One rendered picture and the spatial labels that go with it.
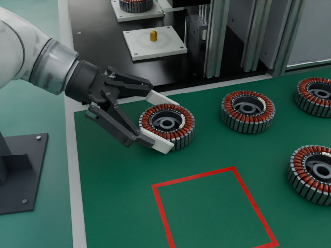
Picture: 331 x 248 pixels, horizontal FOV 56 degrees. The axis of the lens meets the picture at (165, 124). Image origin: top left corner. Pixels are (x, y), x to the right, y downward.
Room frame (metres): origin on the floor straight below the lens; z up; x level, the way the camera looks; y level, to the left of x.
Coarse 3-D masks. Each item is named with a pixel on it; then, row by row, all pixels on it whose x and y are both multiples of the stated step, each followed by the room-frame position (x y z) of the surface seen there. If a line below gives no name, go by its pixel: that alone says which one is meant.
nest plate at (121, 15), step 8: (112, 0) 1.09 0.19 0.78; (120, 8) 1.02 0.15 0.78; (152, 8) 1.02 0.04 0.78; (160, 8) 1.02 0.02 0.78; (120, 16) 0.96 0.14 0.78; (128, 16) 0.96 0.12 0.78; (136, 16) 0.96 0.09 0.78; (144, 16) 0.97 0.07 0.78; (152, 16) 0.98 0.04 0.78; (160, 16) 0.98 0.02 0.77
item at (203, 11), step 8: (160, 0) 0.83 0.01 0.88; (168, 0) 0.82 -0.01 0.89; (176, 0) 0.79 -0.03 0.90; (184, 0) 0.79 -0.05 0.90; (192, 0) 0.80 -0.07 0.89; (200, 0) 0.80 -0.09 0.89; (208, 0) 0.81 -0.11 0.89; (168, 8) 0.79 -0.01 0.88; (176, 8) 0.79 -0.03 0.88; (200, 8) 0.86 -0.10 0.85; (208, 8) 0.82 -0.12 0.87; (200, 16) 0.86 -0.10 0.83
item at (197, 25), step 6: (192, 18) 0.86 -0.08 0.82; (198, 18) 0.85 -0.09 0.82; (192, 24) 0.85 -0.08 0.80; (198, 24) 0.81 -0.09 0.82; (204, 24) 0.81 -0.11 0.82; (192, 30) 0.85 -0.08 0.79; (198, 30) 0.81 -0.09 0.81; (198, 36) 0.80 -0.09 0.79; (198, 42) 0.80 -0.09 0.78; (204, 42) 0.81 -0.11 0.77
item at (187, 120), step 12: (156, 108) 0.50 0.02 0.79; (168, 108) 0.50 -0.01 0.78; (180, 108) 0.50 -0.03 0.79; (144, 120) 0.46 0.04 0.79; (156, 120) 0.48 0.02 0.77; (168, 120) 0.47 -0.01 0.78; (180, 120) 0.48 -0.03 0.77; (192, 120) 0.46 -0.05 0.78; (156, 132) 0.42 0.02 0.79; (168, 132) 0.43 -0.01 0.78; (180, 132) 0.42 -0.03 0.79; (192, 132) 0.44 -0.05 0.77; (180, 144) 0.42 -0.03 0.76
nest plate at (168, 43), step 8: (128, 32) 0.85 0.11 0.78; (136, 32) 0.85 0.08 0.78; (144, 32) 0.85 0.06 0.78; (160, 32) 0.85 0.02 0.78; (168, 32) 0.85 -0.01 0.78; (128, 40) 0.80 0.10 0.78; (136, 40) 0.80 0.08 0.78; (144, 40) 0.80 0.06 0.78; (160, 40) 0.80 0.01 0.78; (168, 40) 0.80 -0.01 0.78; (176, 40) 0.80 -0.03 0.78; (136, 48) 0.76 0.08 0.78; (144, 48) 0.76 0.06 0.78; (152, 48) 0.76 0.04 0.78; (160, 48) 0.76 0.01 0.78; (168, 48) 0.76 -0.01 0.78; (176, 48) 0.76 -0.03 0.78; (184, 48) 0.76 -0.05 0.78; (136, 56) 0.72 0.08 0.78; (144, 56) 0.72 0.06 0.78; (152, 56) 0.73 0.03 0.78; (160, 56) 0.73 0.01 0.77
